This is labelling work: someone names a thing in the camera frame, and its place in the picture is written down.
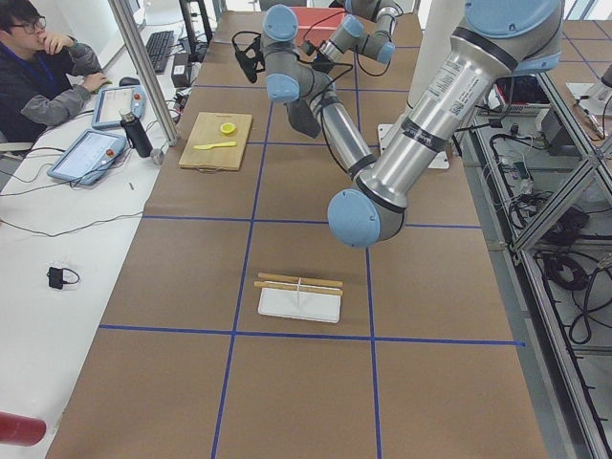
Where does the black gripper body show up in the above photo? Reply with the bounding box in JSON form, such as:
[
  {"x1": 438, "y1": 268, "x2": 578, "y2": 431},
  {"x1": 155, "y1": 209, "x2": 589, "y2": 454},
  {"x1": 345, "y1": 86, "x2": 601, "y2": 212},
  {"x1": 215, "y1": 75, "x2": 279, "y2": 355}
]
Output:
[{"x1": 231, "y1": 31, "x2": 266, "y2": 83}]

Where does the grey microfibre cloth pink underside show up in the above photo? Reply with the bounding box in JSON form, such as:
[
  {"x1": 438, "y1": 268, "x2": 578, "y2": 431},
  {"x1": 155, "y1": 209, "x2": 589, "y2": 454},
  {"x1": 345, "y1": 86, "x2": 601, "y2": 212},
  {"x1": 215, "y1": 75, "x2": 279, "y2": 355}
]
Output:
[{"x1": 285, "y1": 98, "x2": 321, "y2": 139}]

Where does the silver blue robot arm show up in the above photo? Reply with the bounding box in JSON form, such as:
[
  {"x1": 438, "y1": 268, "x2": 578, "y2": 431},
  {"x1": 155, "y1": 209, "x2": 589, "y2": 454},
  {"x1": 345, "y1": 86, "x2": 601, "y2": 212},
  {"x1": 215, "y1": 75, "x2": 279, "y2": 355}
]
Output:
[
  {"x1": 327, "y1": 1, "x2": 564, "y2": 248},
  {"x1": 231, "y1": 1, "x2": 403, "y2": 179}
]

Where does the black water bottle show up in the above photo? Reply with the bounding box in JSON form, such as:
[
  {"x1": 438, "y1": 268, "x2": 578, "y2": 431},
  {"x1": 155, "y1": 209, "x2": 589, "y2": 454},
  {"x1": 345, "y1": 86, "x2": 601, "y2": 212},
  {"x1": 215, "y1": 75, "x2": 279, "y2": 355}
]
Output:
[{"x1": 120, "y1": 111, "x2": 153, "y2": 158}]

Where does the yellow lemon slice toy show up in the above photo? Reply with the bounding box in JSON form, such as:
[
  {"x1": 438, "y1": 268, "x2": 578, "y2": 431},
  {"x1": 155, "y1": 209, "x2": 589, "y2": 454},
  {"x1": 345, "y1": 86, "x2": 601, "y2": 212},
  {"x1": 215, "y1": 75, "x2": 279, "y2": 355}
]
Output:
[{"x1": 219, "y1": 121, "x2": 237, "y2": 136}]

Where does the pink plastic bin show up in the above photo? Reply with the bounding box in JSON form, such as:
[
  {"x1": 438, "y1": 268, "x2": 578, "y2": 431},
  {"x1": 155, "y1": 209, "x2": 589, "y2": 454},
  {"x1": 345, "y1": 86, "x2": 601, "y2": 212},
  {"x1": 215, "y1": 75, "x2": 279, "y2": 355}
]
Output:
[{"x1": 291, "y1": 7, "x2": 345, "y2": 46}]

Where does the yellow plastic knife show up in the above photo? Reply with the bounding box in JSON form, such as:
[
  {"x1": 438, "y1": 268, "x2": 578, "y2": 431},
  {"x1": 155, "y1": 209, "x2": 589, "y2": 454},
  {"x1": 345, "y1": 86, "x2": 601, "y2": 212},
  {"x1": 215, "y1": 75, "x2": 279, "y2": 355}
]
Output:
[{"x1": 192, "y1": 141, "x2": 237, "y2": 151}]

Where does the bamboo cutting board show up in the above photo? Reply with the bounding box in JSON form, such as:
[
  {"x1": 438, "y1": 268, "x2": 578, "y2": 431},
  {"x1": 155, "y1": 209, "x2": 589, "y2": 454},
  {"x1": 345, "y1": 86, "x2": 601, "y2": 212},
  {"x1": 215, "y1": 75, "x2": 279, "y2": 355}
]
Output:
[{"x1": 179, "y1": 112, "x2": 252, "y2": 171}]

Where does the black keyboard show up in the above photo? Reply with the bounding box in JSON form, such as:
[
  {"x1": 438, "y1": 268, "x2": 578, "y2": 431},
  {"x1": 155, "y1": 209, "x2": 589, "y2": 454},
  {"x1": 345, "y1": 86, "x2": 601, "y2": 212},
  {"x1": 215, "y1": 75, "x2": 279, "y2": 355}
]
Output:
[{"x1": 145, "y1": 31, "x2": 174, "y2": 74}]

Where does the blue teach pendant tablet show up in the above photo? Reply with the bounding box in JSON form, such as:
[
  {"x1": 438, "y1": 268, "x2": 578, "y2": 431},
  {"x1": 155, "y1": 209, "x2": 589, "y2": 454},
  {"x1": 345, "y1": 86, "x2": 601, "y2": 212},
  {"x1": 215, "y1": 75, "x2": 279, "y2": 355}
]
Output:
[{"x1": 91, "y1": 85, "x2": 146, "y2": 130}]

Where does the seated person in dark jacket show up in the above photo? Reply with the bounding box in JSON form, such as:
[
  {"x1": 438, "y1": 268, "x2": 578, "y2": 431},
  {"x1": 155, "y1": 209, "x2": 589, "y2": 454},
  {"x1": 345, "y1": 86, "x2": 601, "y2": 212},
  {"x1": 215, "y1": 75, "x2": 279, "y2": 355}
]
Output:
[{"x1": 1, "y1": 1, "x2": 109, "y2": 143}]

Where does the wooden towel rack rod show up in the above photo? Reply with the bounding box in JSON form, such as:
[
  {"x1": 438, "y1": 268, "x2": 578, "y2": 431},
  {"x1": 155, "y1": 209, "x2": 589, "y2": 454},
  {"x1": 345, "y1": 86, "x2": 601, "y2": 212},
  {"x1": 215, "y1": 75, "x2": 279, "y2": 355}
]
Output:
[{"x1": 257, "y1": 273, "x2": 343, "y2": 288}]

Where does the white rectangular tray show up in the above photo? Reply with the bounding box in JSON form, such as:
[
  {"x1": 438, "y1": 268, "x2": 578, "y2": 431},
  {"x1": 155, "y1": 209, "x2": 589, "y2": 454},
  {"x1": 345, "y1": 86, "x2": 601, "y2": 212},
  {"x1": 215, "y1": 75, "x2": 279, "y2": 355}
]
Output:
[{"x1": 257, "y1": 289, "x2": 341, "y2": 323}]

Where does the small black clip device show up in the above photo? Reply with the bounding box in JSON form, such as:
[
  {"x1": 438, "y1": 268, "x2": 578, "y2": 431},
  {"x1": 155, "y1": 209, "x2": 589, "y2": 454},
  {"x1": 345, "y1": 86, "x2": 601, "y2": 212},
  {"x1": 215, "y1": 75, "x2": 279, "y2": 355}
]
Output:
[{"x1": 47, "y1": 267, "x2": 80, "y2": 290}]

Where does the red cylinder extinguisher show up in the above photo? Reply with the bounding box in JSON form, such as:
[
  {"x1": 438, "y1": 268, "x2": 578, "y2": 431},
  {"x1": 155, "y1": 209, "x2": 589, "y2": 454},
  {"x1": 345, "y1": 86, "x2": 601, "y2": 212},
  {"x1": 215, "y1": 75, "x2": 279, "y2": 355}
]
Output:
[{"x1": 0, "y1": 411, "x2": 48, "y2": 447}]

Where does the aluminium frame post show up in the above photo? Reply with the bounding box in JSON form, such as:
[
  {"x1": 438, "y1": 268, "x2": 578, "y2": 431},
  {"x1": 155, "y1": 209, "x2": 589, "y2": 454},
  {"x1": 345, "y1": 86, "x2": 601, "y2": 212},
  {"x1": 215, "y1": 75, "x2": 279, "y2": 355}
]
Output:
[{"x1": 108, "y1": 0, "x2": 178, "y2": 146}]

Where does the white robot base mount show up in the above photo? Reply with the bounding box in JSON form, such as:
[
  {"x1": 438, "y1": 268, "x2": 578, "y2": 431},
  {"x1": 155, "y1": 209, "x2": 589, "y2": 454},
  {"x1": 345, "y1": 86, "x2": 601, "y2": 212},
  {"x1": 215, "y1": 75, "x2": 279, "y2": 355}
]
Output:
[{"x1": 377, "y1": 123, "x2": 450, "y2": 170}]

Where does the white rack cross bracket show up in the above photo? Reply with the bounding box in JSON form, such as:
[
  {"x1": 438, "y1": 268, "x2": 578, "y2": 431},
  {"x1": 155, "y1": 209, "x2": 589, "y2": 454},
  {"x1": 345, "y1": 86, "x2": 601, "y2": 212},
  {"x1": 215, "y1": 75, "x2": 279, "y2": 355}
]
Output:
[{"x1": 258, "y1": 281, "x2": 341, "y2": 317}]

